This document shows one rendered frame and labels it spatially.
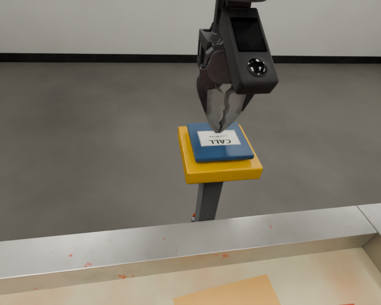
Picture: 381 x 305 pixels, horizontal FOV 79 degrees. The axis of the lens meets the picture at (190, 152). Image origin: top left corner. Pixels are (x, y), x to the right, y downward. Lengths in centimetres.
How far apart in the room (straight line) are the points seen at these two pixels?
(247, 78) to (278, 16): 341
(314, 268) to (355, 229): 7
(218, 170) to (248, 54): 18
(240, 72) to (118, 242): 22
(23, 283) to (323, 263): 32
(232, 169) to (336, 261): 18
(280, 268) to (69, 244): 23
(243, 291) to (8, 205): 162
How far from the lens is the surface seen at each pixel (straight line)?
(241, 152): 39
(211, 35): 37
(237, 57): 28
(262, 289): 29
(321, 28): 405
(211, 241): 26
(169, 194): 155
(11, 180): 194
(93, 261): 26
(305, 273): 32
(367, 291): 35
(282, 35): 378
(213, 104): 37
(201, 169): 38
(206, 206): 53
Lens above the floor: 122
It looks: 42 degrees down
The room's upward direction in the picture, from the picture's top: 5 degrees clockwise
